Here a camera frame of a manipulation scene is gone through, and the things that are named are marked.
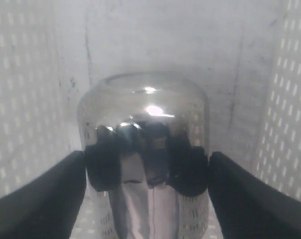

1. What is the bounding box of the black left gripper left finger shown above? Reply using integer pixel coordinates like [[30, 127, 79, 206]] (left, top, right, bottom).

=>
[[0, 151, 86, 239]]

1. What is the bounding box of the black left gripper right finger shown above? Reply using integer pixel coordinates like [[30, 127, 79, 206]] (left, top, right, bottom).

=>
[[208, 152, 301, 239]]

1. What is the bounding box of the silver metal cup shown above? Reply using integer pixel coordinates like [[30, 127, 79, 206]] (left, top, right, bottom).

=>
[[78, 72, 209, 239]]

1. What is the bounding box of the white perforated plastic basket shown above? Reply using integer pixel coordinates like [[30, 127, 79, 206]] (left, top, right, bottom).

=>
[[0, 0, 301, 239]]

